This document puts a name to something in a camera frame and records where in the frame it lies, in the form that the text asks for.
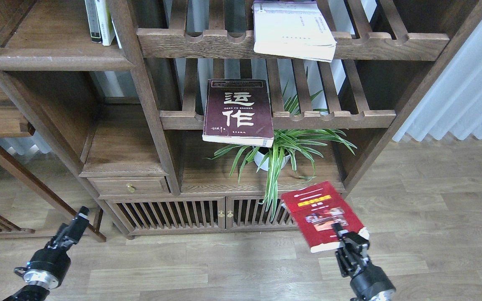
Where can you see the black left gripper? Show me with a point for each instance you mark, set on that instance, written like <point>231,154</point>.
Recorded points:
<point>49,265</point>

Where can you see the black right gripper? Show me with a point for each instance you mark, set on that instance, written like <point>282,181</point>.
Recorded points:
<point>368,281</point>

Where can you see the red book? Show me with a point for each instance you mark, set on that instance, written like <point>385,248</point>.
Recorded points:
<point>315,209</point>

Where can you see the white book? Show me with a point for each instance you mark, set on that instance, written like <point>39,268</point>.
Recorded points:
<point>107,30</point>
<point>292,29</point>

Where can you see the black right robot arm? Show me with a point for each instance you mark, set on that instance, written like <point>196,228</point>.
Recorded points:
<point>369,282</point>

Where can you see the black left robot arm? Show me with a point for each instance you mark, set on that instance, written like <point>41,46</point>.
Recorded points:
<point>31,292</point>

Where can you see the brass drawer knob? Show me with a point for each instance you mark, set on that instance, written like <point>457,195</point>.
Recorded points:
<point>130,188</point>

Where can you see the green spider plant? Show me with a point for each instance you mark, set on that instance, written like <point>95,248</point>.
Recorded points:
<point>292,141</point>

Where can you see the white plant pot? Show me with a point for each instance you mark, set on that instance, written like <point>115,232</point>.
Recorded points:
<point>264,164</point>

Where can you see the dark wooden bookshelf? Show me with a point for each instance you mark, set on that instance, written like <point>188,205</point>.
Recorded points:
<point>134,115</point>

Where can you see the dark brown book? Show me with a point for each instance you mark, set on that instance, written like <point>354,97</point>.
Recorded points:
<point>238,112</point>

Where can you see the white upright book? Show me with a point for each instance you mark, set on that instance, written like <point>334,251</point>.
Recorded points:
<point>107,30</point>

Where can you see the white curtain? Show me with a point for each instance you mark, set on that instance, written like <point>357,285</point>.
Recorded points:
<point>454,103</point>

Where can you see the grey upright book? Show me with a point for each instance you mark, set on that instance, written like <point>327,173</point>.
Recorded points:
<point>93,21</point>

